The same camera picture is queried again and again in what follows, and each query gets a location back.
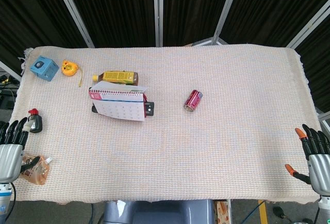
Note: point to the black bottle red cap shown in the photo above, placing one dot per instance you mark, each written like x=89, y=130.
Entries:
x=36, y=123

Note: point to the black red device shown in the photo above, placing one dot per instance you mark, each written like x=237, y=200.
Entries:
x=149, y=108

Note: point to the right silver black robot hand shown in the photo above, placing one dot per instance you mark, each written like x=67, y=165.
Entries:
x=319, y=169

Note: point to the white spiral desk calendar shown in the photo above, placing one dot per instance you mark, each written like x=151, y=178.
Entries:
x=118, y=108

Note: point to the red soda can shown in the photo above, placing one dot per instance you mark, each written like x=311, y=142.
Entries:
x=193, y=100

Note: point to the yellow tape measure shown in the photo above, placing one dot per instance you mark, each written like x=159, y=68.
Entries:
x=69, y=67

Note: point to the aluminium partition frame post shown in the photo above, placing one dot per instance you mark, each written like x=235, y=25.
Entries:
x=309, y=26
x=73, y=12
x=225, y=12
x=158, y=11

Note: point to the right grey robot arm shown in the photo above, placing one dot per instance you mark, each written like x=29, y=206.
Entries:
x=324, y=208

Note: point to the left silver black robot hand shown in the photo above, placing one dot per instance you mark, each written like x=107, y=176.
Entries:
x=10, y=159

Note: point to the beige woven tablecloth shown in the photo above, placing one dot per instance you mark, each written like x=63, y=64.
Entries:
x=180, y=151

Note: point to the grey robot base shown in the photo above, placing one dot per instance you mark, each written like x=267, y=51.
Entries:
x=159, y=212

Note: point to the blue cube box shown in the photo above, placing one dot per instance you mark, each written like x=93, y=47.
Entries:
x=43, y=67

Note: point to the tea bottle yellow label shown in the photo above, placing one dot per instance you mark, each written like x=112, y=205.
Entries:
x=118, y=77

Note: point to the orange spouted snack pouch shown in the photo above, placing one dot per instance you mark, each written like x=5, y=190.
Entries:
x=37, y=173

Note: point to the black floor object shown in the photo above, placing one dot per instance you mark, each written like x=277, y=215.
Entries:
x=279, y=211

